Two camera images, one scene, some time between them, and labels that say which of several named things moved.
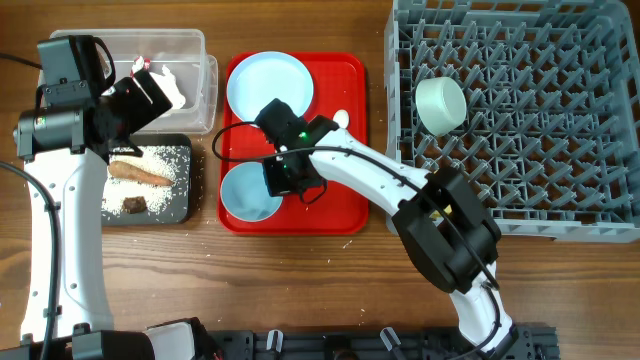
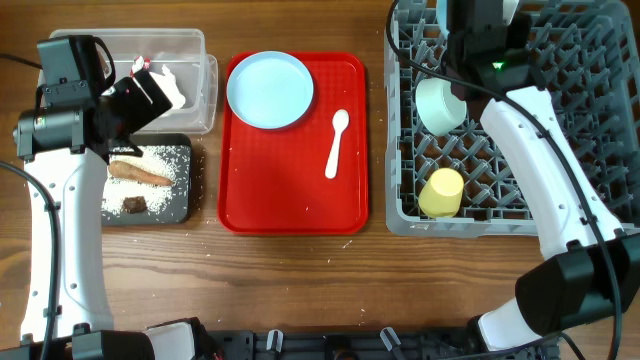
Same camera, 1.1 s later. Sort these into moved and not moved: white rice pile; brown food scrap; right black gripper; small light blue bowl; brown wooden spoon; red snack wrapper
Moved: right black gripper; small light blue bowl
Not moved: white rice pile; red snack wrapper; brown wooden spoon; brown food scrap
